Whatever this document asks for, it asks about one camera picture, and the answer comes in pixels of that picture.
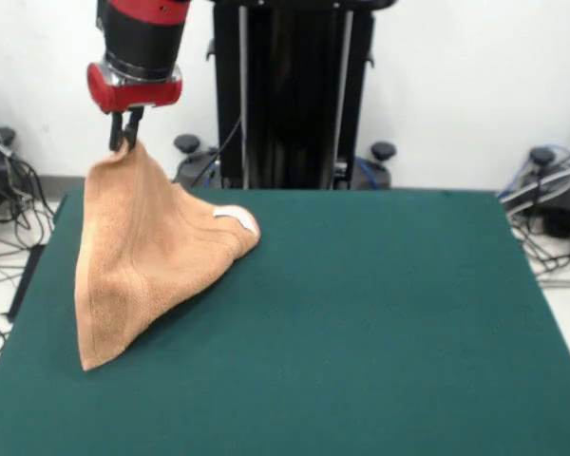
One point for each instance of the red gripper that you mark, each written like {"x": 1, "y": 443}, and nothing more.
{"x": 133, "y": 95}

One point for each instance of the tan terry towel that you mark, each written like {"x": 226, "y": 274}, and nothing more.
{"x": 133, "y": 247}

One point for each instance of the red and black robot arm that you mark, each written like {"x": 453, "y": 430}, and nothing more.
{"x": 142, "y": 33}

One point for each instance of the dark green table cloth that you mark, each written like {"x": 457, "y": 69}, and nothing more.
{"x": 313, "y": 332}

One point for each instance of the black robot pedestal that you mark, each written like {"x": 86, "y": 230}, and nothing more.
{"x": 290, "y": 95}

